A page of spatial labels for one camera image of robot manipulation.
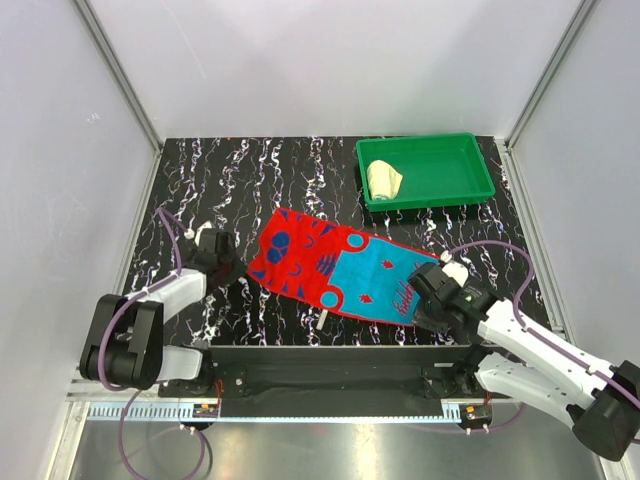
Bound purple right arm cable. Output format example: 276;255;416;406
439;239;640;432

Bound teal and yellow towel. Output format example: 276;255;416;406
366;160;403;201

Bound red and blue towel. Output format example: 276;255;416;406
248;208;437;326

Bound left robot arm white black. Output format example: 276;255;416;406
79;228;246;396

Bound black marble pattern mat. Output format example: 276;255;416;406
122;137;560;348

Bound right aluminium frame post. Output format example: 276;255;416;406
504;0;600;151

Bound aluminium frame post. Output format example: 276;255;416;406
504;0;600;151
70;0;164;156

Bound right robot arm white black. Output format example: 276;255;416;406
408;260;639;462

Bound slotted cable duct rail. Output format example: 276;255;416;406
88;400;462;424

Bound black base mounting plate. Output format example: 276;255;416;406
159;345;495;399

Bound green plastic tray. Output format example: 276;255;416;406
356;133;496;212

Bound left aluminium frame post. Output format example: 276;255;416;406
70;0;164;156

